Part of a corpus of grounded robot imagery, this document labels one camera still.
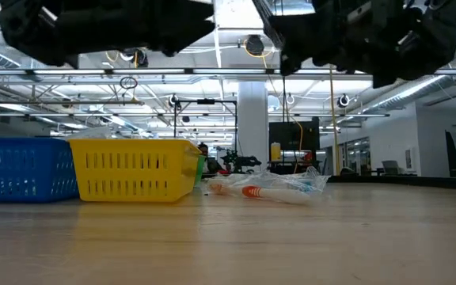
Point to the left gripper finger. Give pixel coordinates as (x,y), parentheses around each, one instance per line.
(176,10)
(180,33)

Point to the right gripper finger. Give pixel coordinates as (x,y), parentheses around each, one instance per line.
(271,20)
(293,63)

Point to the pile of clear packets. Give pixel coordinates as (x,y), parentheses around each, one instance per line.
(303,184)

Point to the bagged orange white toothbrush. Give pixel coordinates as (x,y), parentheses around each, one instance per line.
(275,194)

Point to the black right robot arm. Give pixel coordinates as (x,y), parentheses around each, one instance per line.
(418,39)

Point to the black background robot arm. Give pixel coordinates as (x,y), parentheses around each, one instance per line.
(240,162)

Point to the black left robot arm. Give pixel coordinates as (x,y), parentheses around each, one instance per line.
(34,31)

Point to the long overhead light bar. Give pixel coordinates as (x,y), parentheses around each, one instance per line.
(133,71)

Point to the yellow canister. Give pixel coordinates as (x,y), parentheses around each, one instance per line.
(276,152)

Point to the person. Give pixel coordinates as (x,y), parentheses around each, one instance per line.
(203,149)

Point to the green plastic basket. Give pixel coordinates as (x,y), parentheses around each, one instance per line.
(200,170)

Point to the grey office chair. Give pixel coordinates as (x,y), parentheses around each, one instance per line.
(390,166)

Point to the yellow plastic basket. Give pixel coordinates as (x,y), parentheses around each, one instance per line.
(133,170)

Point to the blue plastic basket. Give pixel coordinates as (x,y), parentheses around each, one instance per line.
(22,170)

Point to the black background rig frame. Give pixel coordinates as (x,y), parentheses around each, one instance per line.
(206,101)

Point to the black wall monitor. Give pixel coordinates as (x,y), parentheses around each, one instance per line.
(291,136)

